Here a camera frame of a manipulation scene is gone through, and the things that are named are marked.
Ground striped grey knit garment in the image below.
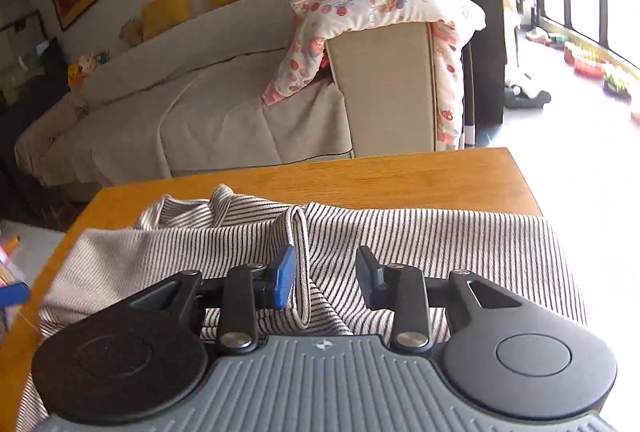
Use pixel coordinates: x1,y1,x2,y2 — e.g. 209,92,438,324
14,183,587,432

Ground beige covered sofa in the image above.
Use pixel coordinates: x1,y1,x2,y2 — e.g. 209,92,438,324
12,0,436,187

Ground floral pink white blanket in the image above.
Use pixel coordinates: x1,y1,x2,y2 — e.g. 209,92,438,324
262,0,486,151

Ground small stuffed toys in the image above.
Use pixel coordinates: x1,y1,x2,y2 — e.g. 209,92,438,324
67,50,111,88

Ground red bowl on sill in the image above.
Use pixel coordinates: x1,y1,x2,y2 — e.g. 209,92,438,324
563,42,604,78

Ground glass fish tank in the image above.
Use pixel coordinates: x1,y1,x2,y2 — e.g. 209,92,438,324
1,10,68,106

